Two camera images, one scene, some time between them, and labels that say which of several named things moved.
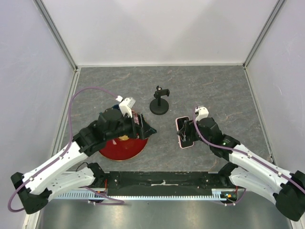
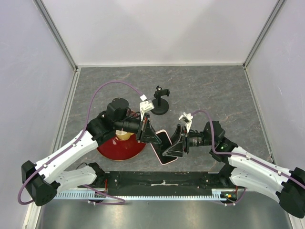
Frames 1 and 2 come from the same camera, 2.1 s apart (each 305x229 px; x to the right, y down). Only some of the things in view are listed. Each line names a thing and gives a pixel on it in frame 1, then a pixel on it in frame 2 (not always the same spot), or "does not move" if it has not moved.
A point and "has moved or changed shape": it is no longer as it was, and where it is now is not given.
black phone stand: [159, 106] does not move
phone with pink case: [179, 121] has moved or changed shape
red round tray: [118, 150] does not move
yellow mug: [123, 138] does not move
